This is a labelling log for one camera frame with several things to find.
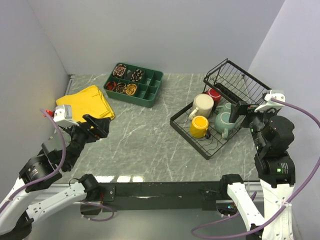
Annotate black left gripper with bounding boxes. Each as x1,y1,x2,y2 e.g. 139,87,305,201
60,113,111,169

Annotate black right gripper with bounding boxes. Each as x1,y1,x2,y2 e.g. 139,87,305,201
228,98,278,149

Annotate mint green teacup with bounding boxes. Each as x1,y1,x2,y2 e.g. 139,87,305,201
216,102,232,113

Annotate teal glazed stoneware mug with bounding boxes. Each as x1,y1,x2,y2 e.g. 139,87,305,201
214,112,236,139

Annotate red enamel mug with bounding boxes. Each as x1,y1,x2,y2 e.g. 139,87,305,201
206,88,222,107

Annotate cream floral mug green inside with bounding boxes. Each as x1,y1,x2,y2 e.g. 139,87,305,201
188,93,214,121

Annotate yellow cup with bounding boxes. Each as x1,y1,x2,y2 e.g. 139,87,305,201
189,115,211,139

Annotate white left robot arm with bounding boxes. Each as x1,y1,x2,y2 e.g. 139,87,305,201
0,112,111,240

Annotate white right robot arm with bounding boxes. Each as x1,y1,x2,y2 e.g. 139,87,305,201
219,101,296,240

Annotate yellow folded cloth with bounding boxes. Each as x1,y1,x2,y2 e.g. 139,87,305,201
56,85,116,123

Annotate orange black rolled tie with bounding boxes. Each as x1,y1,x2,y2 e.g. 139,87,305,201
105,81,117,92

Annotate brown speckled rolled tie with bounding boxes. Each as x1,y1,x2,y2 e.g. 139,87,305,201
115,82,127,94

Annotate yellow gold rolled tie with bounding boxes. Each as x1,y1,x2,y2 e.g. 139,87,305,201
125,83,138,96

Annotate green divided organizer tray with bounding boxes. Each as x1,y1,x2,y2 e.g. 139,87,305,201
103,62,164,108

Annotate black white rolled tie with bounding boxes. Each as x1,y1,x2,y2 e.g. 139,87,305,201
130,68,144,83

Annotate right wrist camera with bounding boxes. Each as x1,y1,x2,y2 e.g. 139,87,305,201
254,89,286,113

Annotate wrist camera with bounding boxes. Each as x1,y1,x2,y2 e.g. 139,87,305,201
52,104,79,128
254,89,286,113

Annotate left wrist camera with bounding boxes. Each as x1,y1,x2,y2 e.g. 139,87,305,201
52,104,79,128

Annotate black wire dish rack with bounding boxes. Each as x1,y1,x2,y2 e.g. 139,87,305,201
170,59,271,160

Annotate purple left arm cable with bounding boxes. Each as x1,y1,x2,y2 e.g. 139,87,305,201
0,107,117,222

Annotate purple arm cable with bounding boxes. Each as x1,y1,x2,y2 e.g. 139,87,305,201
191,97,320,238
0,107,117,222

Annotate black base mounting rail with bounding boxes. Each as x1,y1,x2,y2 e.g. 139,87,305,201
100,181,232,211

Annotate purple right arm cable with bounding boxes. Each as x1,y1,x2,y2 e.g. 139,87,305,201
191,97,320,238

